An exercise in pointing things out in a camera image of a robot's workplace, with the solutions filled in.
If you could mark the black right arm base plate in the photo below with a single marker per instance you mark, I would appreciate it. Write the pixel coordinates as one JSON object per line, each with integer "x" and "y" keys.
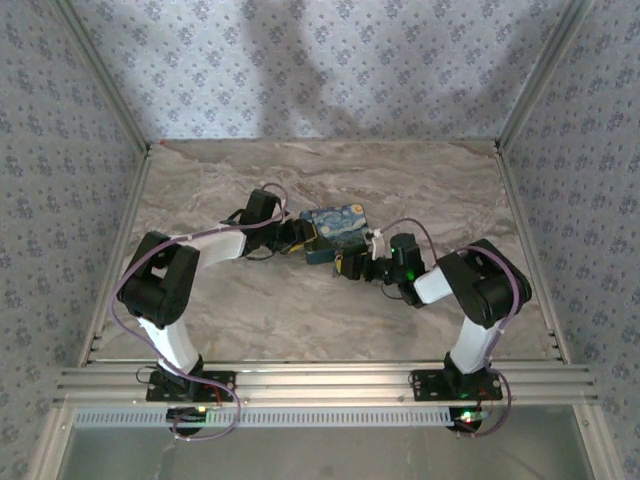
{"x": 430, "y": 382}

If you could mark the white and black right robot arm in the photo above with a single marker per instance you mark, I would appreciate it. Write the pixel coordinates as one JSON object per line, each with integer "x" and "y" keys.
{"x": 470, "y": 345}

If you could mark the grey metal bottom panel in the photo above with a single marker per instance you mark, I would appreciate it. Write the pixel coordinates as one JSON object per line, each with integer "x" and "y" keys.
{"x": 320, "y": 455}

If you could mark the aluminium mounting rail beam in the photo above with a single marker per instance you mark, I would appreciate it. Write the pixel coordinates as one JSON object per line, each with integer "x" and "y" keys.
{"x": 320, "y": 385}

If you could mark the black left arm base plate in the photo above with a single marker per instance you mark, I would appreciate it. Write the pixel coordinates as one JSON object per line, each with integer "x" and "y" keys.
{"x": 222, "y": 382}

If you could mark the aluminium table side rail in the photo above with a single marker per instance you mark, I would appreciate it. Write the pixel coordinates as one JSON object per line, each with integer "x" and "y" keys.
{"x": 120, "y": 240}
{"x": 530, "y": 235}

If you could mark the control board with green light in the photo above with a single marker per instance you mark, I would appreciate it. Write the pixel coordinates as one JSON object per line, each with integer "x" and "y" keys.
{"x": 467, "y": 417}
{"x": 187, "y": 417}

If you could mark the starry night print box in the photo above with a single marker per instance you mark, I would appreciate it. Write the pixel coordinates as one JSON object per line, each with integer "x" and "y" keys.
{"x": 340, "y": 230}

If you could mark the aluminium corner post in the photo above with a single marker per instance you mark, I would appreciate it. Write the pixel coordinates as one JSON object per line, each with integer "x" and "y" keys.
{"x": 107, "y": 80}
{"x": 542, "y": 80}

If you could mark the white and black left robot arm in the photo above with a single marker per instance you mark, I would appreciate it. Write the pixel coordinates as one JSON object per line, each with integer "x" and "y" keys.
{"x": 170, "y": 345}

